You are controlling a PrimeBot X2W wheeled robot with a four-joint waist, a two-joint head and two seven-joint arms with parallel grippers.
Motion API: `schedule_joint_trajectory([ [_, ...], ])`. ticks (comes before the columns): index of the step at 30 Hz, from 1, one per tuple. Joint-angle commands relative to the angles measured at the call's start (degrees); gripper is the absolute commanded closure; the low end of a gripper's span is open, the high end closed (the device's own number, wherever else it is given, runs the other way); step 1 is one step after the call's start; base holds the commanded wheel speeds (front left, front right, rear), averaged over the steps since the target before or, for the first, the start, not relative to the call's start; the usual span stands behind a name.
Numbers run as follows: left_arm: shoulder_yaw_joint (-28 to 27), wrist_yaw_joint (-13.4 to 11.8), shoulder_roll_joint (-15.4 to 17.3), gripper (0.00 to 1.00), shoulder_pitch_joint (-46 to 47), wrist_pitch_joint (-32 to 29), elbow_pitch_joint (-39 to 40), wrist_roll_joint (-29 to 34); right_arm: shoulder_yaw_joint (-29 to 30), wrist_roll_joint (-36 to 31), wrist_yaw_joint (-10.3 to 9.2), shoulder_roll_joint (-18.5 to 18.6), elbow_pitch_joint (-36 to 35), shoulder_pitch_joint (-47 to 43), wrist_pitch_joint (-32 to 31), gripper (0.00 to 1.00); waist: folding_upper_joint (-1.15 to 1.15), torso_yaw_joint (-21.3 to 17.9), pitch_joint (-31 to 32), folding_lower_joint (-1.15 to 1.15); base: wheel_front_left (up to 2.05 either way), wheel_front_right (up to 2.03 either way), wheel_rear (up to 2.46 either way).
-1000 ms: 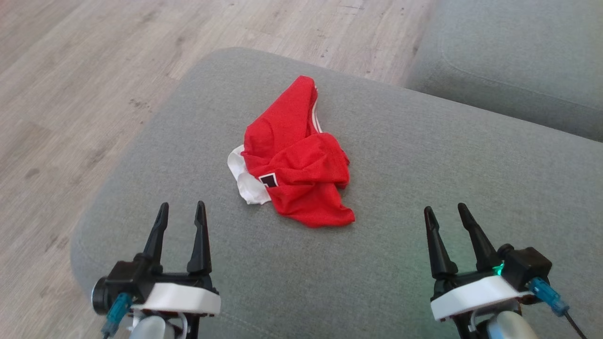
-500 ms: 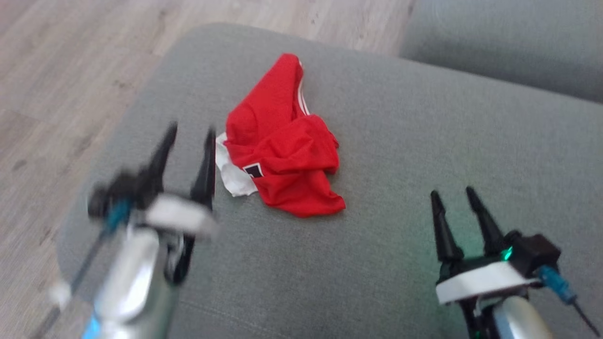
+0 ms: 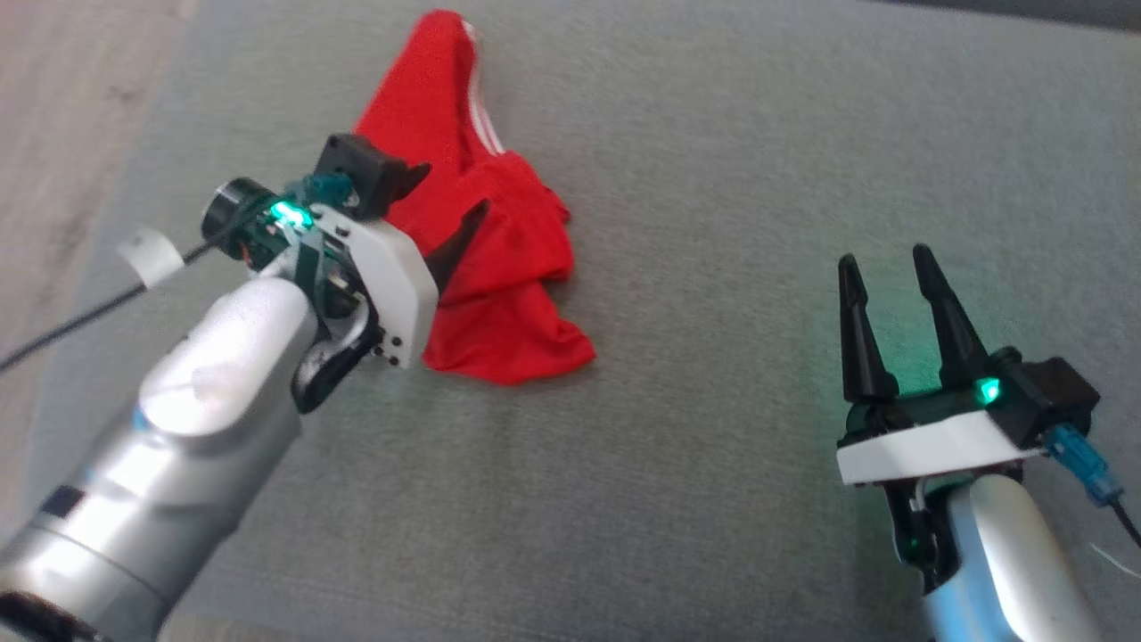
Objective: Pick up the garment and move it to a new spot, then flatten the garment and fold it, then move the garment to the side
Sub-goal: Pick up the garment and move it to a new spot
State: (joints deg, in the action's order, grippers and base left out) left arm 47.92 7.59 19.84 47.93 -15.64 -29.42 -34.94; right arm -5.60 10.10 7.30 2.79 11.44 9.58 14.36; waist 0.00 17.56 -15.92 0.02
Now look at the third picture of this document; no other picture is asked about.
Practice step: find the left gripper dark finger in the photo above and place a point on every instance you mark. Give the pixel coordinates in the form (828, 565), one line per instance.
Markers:
(406, 183)
(455, 250)

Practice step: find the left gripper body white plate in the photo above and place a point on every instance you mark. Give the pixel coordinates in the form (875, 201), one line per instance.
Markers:
(392, 285)

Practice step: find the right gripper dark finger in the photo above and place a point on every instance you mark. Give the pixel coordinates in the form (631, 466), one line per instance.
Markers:
(865, 348)
(954, 339)

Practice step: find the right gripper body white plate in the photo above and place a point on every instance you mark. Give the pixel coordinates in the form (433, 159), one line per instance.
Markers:
(927, 441)

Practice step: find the red basketball jersey white trim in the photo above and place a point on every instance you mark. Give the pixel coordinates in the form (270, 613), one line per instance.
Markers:
(499, 294)

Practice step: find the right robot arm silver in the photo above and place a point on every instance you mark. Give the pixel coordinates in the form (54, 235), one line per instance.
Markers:
(1007, 562)

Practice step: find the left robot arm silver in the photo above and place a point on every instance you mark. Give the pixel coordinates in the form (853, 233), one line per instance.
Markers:
(178, 446)

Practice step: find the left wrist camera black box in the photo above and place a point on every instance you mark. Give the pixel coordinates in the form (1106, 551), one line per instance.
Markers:
(357, 174)

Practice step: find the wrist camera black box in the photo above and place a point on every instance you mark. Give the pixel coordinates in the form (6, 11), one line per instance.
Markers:
(357, 174)
(1056, 401)

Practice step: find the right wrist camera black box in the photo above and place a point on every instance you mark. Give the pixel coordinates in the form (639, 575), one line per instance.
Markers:
(1056, 401)

